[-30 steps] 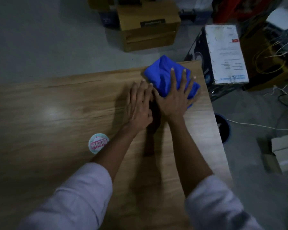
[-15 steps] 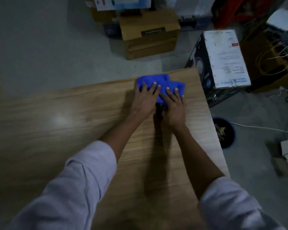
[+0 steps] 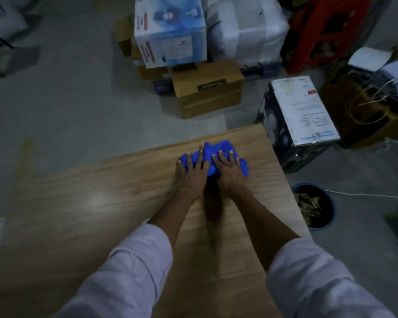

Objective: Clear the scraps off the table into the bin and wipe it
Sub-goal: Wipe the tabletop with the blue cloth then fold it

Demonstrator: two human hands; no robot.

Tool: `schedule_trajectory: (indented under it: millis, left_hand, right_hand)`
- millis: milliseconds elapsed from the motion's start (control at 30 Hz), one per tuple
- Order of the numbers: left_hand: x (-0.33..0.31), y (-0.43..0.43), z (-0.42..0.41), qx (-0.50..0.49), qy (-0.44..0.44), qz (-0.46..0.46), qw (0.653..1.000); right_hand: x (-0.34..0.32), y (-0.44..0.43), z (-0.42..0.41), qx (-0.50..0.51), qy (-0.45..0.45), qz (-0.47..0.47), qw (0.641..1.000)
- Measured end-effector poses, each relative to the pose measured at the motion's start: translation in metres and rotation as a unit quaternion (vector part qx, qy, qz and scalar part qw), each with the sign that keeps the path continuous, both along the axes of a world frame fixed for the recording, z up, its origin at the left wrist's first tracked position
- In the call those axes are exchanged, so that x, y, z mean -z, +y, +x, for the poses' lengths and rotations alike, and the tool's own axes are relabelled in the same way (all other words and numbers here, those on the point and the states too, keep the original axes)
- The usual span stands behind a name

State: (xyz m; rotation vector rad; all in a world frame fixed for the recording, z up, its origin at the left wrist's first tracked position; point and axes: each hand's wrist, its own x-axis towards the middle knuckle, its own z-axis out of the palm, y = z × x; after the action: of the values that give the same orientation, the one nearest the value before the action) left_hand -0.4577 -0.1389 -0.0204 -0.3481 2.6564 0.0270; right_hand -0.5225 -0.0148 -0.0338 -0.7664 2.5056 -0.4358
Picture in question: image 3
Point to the white blue printed box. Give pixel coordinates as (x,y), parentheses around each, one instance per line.
(169,33)

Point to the black electronic device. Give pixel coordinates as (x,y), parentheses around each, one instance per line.
(381,86)

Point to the white wrapped package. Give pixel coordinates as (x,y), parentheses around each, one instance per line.
(248,29)

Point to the dark blue small box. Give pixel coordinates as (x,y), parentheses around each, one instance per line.
(162,86)

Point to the person's right hand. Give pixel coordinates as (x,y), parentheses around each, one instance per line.
(230,178)

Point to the large brown cardboard box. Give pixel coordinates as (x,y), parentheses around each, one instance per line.
(338,119)

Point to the white rounded device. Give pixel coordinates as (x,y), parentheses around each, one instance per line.
(369,57)

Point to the black box with white label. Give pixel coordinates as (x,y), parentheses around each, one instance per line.
(301,109)

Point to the person's left hand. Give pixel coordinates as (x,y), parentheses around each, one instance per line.
(194,178)

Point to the wooden table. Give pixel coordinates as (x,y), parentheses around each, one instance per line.
(86,228)

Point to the blue cloth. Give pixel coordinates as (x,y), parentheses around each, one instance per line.
(215,149)

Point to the blue round waste bin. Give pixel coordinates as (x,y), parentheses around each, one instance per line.
(328,208)

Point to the red plastic item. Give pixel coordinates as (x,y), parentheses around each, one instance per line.
(321,29)

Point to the person's right forearm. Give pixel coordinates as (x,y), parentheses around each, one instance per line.
(262,228)

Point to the person's left forearm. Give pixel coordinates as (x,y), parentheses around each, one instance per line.
(172,215)

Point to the pile of cardboard paper scraps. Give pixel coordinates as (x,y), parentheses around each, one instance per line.
(306,205)

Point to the light denim shirt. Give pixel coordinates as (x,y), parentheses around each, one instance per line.
(126,278)

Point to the small brown cardboard box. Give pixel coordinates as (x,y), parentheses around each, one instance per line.
(149,71)
(124,36)

